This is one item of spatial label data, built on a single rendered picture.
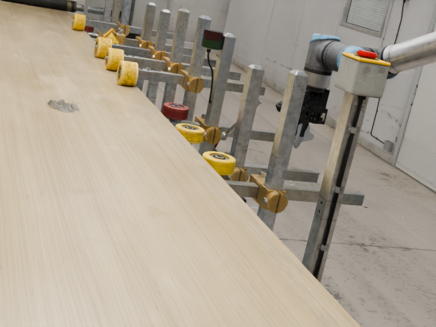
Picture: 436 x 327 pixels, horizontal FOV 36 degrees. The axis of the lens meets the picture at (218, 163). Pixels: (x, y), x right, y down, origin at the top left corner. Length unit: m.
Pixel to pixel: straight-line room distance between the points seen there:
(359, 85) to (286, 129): 0.32
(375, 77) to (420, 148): 4.45
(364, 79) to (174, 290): 0.59
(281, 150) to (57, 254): 0.75
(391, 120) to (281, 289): 5.21
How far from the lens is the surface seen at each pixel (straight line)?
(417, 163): 5.77
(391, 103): 6.21
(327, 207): 1.38
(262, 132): 2.17
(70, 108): 1.80
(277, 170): 1.60
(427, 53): 2.03
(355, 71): 1.30
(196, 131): 1.80
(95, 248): 1.02
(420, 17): 6.08
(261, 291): 0.99
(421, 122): 5.80
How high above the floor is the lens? 1.33
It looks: 16 degrees down
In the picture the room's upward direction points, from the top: 12 degrees clockwise
